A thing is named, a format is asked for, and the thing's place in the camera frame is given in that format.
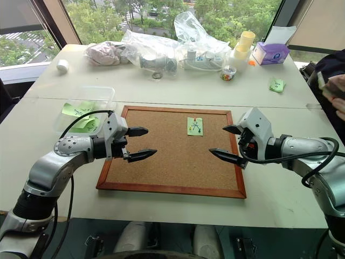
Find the person in dark clothes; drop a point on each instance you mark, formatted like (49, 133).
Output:
(331, 62)

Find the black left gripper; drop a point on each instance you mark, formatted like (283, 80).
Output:
(118, 149)

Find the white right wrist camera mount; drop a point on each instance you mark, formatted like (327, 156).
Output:
(256, 121)

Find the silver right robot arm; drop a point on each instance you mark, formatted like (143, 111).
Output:
(302, 149)

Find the white tape roll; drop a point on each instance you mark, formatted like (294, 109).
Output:
(62, 65)

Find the wood framed cork board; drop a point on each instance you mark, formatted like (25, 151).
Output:
(167, 162)

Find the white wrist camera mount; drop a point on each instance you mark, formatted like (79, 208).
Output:
(256, 121)
(114, 126)

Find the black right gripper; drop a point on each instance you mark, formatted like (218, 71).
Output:
(246, 148)

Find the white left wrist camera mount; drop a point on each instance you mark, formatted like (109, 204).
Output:
(114, 126)

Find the black bag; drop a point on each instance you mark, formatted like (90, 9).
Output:
(307, 70)

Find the clear plastic container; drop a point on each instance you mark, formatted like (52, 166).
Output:
(94, 94)

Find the pale yellow cup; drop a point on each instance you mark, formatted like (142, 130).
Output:
(241, 51)
(248, 38)

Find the purple tissue box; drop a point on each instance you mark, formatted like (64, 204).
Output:
(269, 54)

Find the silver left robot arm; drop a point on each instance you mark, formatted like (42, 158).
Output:
(51, 164)

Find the plastic bag with pink cloth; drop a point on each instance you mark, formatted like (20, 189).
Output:
(103, 54)

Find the clear bag with grey parts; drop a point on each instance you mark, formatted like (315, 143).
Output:
(151, 51)

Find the green sticky note stack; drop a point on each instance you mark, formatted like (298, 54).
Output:
(277, 85)

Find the white rounded shape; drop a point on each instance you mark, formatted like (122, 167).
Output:
(206, 241)
(130, 237)

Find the large clear plastic bag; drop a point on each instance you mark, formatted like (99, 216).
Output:
(198, 35)

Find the small orange piece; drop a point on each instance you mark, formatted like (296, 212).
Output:
(251, 63)

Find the white power strip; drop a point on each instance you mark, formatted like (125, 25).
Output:
(207, 60)

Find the small colourful cup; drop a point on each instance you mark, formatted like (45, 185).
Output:
(228, 73)

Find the metal latch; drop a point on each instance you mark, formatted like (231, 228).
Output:
(245, 246)
(94, 243)

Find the person's hand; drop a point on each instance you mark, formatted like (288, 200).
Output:
(338, 83)
(341, 109)

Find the dark window frame post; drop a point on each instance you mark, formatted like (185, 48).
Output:
(51, 21)
(281, 16)

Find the white paper sheet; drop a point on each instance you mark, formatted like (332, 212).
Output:
(281, 35)

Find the green sticky note with scribble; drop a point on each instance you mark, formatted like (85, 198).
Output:
(195, 126)

